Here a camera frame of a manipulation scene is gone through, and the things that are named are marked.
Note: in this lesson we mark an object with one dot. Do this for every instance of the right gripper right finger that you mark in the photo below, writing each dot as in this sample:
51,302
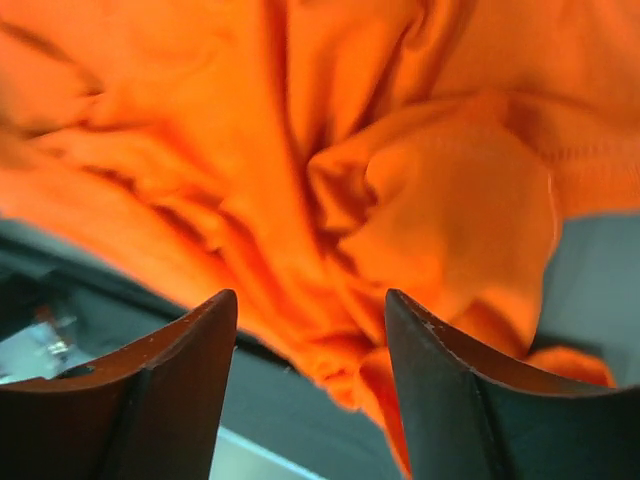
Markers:
471,412

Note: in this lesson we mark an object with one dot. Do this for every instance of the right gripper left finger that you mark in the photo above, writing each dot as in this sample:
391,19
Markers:
150,410

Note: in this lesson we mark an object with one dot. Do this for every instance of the orange t shirt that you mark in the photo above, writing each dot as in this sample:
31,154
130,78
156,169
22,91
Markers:
311,155

